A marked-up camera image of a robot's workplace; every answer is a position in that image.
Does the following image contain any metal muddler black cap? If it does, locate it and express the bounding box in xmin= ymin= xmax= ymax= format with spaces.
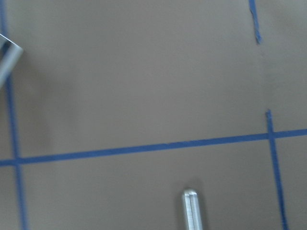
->
xmin=182 ymin=188 xmax=202 ymax=230

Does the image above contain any aluminium frame post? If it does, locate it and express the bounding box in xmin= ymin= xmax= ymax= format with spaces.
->
xmin=0 ymin=34 xmax=24 ymax=88

